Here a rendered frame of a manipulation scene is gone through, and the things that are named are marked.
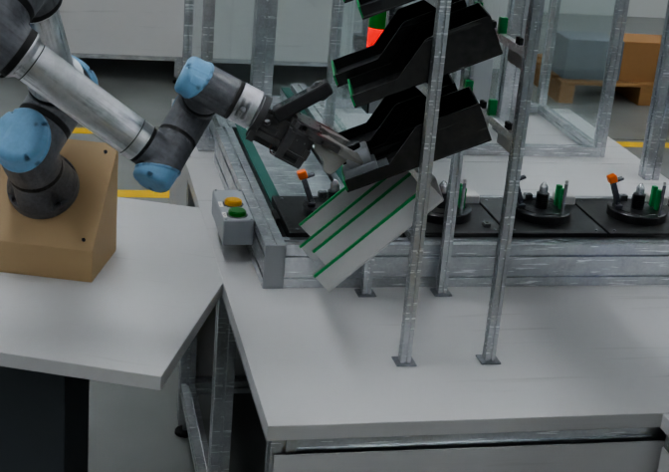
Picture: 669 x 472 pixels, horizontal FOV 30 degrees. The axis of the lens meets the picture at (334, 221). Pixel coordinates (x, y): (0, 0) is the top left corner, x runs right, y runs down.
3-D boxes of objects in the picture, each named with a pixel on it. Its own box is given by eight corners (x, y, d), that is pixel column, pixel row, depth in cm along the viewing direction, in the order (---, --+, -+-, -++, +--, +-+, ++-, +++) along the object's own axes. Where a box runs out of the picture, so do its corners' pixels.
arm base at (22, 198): (1, 215, 264) (-12, 192, 256) (18, 153, 271) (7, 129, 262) (71, 222, 263) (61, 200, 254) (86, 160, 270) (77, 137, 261)
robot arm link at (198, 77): (183, 64, 230) (195, 46, 222) (236, 92, 232) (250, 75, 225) (166, 99, 227) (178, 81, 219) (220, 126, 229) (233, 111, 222)
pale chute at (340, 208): (314, 262, 249) (299, 246, 248) (313, 238, 262) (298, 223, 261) (422, 174, 244) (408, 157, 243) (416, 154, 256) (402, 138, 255)
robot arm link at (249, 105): (246, 78, 229) (245, 89, 222) (268, 90, 230) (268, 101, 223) (227, 113, 231) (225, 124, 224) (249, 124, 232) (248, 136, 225)
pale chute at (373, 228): (329, 292, 236) (313, 276, 234) (327, 266, 248) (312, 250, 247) (444, 200, 230) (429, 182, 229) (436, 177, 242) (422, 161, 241)
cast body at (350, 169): (348, 186, 231) (335, 152, 229) (346, 179, 235) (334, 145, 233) (391, 170, 230) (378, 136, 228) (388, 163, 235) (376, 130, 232)
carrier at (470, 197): (402, 241, 275) (408, 187, 271) (376, 204, 297) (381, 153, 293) (506, 241, 281) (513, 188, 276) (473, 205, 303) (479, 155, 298)
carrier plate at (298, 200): (289, 241, 270) (289, 231, 269) (271, 203, 292) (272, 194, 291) (395, 241, 275) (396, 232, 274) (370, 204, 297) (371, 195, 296)
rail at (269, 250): (262, 289, 267) (265, 241, 263) (213, 160, 348) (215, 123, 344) (288, 288, 268) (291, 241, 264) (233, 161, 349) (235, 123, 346)
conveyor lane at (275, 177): (287, 279, 273) (290, 236, 269) (235, 161, 350) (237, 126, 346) (412, 278, 279) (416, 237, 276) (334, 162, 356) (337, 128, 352)
